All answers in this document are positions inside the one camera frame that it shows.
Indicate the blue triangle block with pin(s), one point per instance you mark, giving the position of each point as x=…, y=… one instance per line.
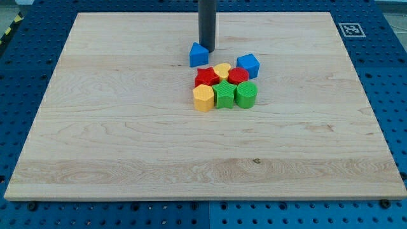
x=198, y=55

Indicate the green cylinder block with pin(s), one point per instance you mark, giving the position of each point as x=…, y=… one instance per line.
x=246, y=94

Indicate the light wooden board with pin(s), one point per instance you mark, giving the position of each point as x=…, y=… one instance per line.
x=117, y=121

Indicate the green star block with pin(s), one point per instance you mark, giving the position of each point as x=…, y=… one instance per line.
x=225, y=94

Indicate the white fiducial marker tag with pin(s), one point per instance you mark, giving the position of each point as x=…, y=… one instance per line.
x=351, y=30

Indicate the yellow heart block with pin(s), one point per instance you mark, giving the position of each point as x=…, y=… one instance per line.
x=222, y=70

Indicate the red star block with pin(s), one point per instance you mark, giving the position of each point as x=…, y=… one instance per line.
x=206, y=76

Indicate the black yellow hazard tape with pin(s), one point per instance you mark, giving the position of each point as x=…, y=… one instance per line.
x=12, y=29

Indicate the yellow hexagon block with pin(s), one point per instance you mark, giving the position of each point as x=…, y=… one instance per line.
x=203, y=98

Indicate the red cylinder block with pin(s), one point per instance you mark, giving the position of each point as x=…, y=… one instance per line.
x=238, y=75

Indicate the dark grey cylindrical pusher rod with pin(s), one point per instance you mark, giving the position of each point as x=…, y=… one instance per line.
x=207, y=24

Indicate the blue cube block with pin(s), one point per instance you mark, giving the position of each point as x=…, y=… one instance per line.
x=250, y=63

